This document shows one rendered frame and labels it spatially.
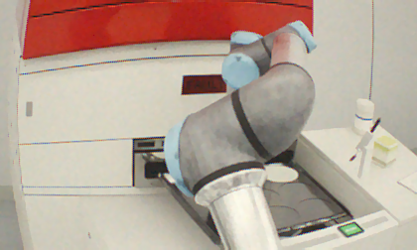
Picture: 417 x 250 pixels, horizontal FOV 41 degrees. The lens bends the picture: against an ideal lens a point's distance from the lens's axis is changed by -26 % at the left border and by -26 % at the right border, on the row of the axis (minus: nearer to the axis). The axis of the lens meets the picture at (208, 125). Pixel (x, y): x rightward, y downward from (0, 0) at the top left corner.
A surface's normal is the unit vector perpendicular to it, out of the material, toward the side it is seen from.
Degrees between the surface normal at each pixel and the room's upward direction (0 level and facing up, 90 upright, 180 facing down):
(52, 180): 90
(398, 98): 90
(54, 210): 90
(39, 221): 90
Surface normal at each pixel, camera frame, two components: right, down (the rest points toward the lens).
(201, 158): -0.52, -0.22
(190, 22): 0.38, 0.36
